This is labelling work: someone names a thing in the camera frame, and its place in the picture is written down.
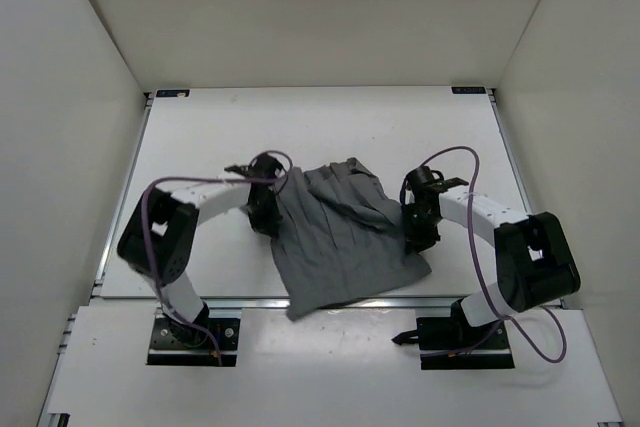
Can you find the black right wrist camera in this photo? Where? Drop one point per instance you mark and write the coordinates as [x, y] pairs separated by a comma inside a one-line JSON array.
[[421, 177]]

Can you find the right corner label sticker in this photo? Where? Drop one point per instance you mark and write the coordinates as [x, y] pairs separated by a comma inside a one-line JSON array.
[[468, 90]]

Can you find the left corner label sticker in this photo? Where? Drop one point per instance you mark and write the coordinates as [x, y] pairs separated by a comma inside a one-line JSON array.
[[172, 93]]

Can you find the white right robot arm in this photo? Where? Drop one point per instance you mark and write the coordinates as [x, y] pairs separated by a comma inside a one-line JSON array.
[[534, 264]]

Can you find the aluminium table rail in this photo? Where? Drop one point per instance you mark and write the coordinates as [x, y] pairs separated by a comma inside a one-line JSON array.
[[282, 303]]

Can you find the corner label sticker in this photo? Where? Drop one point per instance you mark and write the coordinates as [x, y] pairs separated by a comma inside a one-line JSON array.
[[172, 93], [468, 90]]

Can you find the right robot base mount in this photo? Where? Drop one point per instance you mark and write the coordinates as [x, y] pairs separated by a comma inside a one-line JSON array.
[[452, 344]]

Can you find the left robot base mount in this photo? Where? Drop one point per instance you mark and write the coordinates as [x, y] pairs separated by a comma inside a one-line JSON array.
[[173, 344]]

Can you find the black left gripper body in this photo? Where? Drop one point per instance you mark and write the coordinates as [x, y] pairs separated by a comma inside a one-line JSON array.
[[264, 213]]

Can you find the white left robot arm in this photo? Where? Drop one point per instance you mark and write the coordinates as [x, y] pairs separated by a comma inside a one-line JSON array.
[[158, 238]]

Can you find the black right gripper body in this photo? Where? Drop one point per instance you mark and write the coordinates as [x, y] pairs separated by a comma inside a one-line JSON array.
[[421, 229]]

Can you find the grey pleated skirt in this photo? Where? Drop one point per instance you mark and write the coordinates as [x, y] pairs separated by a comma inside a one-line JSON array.
[[341, 239]]

